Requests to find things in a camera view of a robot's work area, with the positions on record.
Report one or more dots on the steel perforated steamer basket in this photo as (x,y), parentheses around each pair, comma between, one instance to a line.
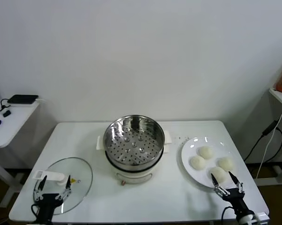
(134,150)

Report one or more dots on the white steamed baozi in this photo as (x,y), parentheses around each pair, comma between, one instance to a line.
(205,152)
(221,174)
(198,162)
(226,163)

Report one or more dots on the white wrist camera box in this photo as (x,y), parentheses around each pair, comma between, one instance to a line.
(261,216)

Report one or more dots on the white round plate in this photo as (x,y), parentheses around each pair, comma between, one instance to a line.
(190,173)

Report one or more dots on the white desk with base frame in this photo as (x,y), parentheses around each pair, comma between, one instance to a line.
(281,97)

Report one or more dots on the black flat box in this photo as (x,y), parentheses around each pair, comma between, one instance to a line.
(22,98)

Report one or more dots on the small black adapter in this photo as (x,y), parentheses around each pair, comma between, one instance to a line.
(6,114)

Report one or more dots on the white electric cooker pot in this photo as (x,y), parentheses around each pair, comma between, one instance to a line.
(131,174)

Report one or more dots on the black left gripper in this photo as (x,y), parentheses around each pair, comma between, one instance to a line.
(48,206)

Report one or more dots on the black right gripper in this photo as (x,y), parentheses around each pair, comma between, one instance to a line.
(235,199)

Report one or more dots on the white side desk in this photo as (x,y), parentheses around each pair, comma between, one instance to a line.
(14,126)

